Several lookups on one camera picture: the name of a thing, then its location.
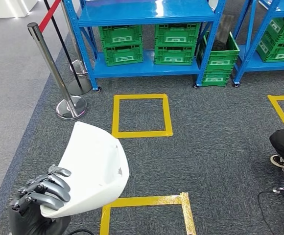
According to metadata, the blue metal shelf rack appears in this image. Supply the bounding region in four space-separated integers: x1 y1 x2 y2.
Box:
233 0 284 88
63 0 227 93

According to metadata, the red barrier belt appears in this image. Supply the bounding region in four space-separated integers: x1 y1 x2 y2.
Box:
39 0 61 33

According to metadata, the black floor cable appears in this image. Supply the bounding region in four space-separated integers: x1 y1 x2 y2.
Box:
257 191 277 235

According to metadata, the chrome stanchion post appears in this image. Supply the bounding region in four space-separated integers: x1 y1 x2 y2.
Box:
27 22 88 121
60 0 95 77

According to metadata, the white plastic car part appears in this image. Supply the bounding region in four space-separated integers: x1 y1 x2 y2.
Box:
40 121 130 218

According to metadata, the black stanchion post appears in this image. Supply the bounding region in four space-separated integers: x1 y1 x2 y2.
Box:
43 0 93 96

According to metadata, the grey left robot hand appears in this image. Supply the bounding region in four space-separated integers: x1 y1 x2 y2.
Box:
9 164 72 235

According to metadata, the white lit display block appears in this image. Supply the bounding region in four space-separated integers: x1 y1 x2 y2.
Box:
0 0 39 19

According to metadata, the yellow floor tape square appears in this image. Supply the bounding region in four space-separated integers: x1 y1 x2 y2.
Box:
111 94 174 139
267 94 284 129
100 192 197 235

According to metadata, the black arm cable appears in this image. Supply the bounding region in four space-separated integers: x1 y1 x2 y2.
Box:
67 229 94 235

